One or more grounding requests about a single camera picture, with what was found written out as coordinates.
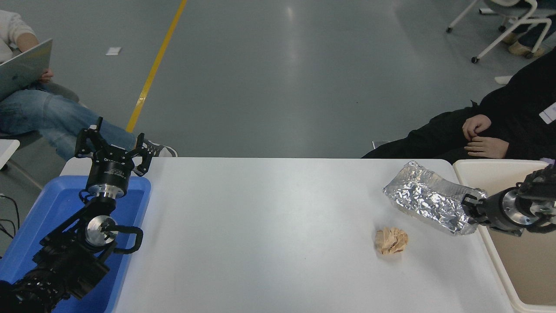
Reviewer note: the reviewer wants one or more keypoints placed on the blue plastic tray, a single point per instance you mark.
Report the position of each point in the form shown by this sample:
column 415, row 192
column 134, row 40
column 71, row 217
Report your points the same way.
column 52, row 204

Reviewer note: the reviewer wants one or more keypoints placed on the silver foil tray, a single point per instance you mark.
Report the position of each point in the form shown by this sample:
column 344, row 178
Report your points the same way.
column 428, row 198

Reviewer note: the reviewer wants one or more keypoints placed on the white wheeled chair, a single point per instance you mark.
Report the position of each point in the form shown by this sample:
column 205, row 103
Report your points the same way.
column 517, row 19

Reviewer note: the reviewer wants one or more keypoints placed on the laptop person's forearm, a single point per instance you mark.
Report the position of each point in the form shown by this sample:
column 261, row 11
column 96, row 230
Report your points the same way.
column 27, row 42

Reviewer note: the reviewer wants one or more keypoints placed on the laptop person's hand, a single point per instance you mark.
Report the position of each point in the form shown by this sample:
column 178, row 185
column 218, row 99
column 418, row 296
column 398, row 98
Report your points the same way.
column 45, row 76

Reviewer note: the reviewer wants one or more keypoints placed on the white side table corner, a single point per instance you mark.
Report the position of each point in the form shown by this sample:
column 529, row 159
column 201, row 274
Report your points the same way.
column 6, row 150

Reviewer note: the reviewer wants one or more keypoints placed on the person on white chair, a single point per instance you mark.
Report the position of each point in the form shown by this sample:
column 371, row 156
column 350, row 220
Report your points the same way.
column 530, row 37

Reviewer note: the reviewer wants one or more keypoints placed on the person beside the bin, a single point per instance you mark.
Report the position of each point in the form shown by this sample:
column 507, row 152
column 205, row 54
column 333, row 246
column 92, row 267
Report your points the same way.
column 517, row 104

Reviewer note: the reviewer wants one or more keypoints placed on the person with laptop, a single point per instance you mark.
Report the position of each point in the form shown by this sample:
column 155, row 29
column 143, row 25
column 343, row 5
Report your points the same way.
column 39, row 113

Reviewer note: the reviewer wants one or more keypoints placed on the white flat floor object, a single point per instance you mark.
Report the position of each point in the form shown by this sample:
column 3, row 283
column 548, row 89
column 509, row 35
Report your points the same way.
column 504, row 79

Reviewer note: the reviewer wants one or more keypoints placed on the crumpled tan paper ball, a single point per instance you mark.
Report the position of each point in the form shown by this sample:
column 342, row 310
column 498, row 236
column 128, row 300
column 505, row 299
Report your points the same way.
column 392, row 241

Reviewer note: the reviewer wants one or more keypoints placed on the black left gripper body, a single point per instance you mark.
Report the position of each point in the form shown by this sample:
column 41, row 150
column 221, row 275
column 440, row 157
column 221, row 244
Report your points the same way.
column 109, row 172

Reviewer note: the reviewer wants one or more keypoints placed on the silver laptop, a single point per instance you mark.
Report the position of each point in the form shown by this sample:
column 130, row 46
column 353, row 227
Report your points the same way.
column 21, row 67

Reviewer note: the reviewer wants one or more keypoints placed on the white label card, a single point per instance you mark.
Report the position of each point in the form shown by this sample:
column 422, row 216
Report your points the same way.
column 548, row 113

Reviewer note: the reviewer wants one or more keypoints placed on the white paper scrap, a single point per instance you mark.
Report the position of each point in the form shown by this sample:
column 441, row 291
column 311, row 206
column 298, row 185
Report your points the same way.
column 113, row 51

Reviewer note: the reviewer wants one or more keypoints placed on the bin-side person's left hand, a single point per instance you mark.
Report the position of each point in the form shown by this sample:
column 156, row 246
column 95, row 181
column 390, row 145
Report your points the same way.
column 488, row 148

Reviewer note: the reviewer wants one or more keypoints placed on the bin-side person's right hand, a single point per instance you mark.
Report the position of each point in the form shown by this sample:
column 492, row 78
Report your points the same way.
column 477, row 125

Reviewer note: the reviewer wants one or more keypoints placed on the large pale plastic bin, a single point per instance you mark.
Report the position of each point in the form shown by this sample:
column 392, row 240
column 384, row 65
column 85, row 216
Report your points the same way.
column 521, row 269

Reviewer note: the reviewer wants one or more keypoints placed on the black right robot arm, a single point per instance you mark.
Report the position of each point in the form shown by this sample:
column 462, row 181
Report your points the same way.
column 538, row 189

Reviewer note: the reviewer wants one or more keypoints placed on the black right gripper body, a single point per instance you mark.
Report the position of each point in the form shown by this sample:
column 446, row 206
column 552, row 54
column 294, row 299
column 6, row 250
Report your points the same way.
column 494, row 211

